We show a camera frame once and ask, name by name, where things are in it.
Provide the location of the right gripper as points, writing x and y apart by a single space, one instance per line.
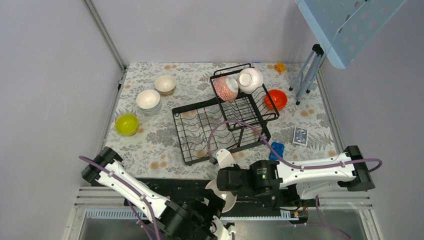
235 168

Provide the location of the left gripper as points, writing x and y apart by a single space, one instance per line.
215 206

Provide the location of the beige bowl top tier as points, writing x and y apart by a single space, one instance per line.
229 198

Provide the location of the black wire dish rack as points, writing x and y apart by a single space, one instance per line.
216 124

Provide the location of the pink patterned bowl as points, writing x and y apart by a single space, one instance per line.
226 88

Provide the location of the orange bowl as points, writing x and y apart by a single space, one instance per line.
279 105
276 95

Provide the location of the white bowl top tier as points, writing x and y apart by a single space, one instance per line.
250 79

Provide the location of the white ribbed bowl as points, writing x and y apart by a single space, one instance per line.
148 99
151 111

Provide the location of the lime green bowl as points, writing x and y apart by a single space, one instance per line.
127 124

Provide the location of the cream floral bowl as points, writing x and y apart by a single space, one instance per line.
165 84

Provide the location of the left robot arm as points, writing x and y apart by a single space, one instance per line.
176 220

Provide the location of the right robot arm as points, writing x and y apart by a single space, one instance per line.
303 182

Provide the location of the blue toy truck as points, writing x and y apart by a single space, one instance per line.
279 149

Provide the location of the blue playing card box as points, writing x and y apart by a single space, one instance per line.
300 136

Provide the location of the floral table mat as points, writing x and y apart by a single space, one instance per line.
154 150

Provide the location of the orange toy block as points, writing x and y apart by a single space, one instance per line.
279 67

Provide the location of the light blue folding stool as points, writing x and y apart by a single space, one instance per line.
342 29

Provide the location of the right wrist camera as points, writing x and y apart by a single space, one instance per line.
224 158

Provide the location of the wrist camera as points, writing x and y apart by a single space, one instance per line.
222 231
224 158

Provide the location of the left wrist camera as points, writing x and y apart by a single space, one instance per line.
222 231

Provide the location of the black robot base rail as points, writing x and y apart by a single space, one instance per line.
246 207

